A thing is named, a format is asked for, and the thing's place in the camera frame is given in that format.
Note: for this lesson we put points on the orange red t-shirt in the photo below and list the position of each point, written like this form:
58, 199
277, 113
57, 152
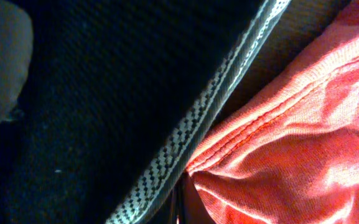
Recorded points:
290, 155

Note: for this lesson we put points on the black Nike garment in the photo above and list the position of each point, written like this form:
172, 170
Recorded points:
102, 102

